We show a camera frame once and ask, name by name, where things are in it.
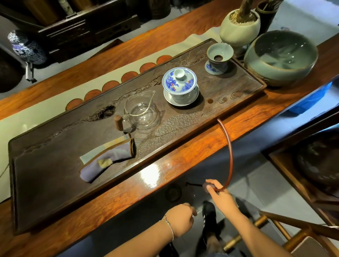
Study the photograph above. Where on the wooden side stand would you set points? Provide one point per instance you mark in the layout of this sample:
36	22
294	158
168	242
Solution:
291	174

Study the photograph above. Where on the black shoe with white stripes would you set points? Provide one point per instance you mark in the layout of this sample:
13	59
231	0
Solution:
210	217

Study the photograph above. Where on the person's left hand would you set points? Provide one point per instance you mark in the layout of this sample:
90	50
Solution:
180	219

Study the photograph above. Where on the folded purple and beige cloth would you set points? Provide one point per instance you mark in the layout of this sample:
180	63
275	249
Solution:
111	157

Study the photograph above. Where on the dark cylindrical tool holder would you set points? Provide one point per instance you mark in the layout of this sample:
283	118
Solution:
266	18

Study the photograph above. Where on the person's right forearm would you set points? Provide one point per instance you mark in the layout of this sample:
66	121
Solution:
254	235

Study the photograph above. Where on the blue plastic bin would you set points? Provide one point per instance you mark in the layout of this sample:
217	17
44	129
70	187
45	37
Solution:
309	99

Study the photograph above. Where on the blue and white strainer stand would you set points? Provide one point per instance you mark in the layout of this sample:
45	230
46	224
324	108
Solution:
213	67

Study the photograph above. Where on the wooden chair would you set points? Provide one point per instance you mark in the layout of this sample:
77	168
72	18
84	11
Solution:
299	233

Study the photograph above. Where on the dark carved wooden tea tray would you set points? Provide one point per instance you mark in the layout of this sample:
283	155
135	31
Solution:
58	169

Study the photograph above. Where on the beige runner with orange scallops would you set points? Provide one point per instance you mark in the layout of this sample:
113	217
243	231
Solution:
34	116

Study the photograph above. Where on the blue and white porcelain vase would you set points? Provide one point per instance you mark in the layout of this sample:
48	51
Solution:
27	47

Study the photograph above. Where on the dark woven basket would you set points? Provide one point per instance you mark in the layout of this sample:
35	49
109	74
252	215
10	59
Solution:
159	8

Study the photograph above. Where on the person's left thumb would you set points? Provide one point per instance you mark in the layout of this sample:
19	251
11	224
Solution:
190	208

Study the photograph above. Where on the person's right hand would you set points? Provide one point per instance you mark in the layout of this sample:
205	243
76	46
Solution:
225	202

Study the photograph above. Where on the person's right thumb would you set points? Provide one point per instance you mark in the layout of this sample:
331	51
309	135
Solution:
213	191

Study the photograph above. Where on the dark round stone basin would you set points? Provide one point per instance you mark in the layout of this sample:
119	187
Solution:
320	158

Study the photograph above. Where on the blue and white gaiwan lid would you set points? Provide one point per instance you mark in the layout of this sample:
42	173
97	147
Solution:
180	80

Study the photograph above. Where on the blue and white gaiwan cup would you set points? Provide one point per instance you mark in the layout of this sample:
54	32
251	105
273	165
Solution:
182	96

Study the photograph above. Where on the person's left forearm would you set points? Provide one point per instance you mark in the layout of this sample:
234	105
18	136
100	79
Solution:
143	243

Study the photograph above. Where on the person's leg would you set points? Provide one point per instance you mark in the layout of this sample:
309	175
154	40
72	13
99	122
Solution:
213	246

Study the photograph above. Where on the celadon tea strainer funnel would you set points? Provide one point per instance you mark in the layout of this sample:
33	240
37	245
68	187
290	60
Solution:
223	51

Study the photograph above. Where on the dark wooden cabinet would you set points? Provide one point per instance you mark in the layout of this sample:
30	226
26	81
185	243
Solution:
87	29

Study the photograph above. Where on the dark round canister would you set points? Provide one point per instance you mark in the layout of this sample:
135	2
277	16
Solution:
173	193

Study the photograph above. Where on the blue and white gaiwan saucer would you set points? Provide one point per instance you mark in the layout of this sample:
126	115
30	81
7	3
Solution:
173	102

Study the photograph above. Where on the large celadon bowl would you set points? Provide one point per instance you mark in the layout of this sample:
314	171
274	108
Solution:
280	61

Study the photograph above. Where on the round white plant pot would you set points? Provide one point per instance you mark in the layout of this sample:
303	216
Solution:
238	33

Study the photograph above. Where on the brown plant trunk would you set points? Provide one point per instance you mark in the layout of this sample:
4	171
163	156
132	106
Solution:
245	10

